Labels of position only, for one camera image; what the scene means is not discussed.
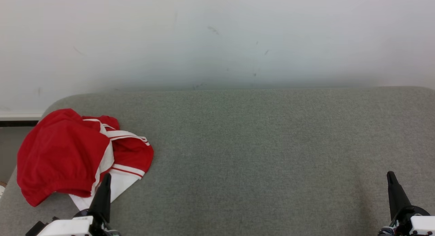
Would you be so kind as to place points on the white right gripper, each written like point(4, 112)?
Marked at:
point(421, 225)

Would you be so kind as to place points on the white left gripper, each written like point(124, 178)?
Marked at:
point(68, 227)

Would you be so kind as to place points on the red shorts with white stripe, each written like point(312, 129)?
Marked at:
point(57, 154)

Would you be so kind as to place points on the grey fabric sofa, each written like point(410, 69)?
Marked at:
point(258, 154)

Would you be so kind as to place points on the white wall skirting strip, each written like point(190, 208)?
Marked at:
point(20, 116)

